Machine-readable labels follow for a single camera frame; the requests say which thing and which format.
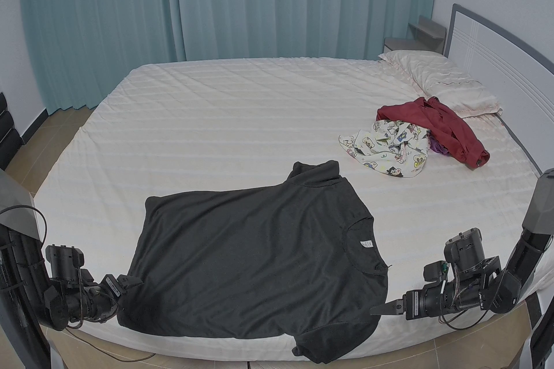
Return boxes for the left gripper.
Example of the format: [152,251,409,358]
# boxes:
[86,274,127,319]

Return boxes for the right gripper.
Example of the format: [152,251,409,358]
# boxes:
[405,286,449,321]

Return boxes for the black T-shirt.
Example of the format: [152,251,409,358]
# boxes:
[117,160,392,363]

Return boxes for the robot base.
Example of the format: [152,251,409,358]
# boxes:
[517,307,554,369]

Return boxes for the bed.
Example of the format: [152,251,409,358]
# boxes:
[32,3,554,364]

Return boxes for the purple garment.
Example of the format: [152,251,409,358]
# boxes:
[428,138,451,156]

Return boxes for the white printed garment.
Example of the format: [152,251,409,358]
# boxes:
[338,119,431,178]

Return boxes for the dark red garment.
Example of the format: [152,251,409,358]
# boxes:
[377,96,491,168]

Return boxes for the black padded chair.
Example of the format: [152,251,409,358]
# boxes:
[0,93,24,171]

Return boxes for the cream pillow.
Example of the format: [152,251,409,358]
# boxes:
[377,50,503,118]

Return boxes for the grey bedside table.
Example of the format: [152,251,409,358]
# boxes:
[384,16,446,54]

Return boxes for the black cable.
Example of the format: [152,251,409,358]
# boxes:
[69,330,156,361]
[0,205,48,248]
[437,307,495,332]

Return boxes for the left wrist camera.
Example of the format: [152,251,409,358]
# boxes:
[45,245,85,280]

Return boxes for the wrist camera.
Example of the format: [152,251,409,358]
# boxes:
[443,227,484,274]
[45,245,85,280]

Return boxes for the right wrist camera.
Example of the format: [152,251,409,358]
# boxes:
[443,227,484,274]

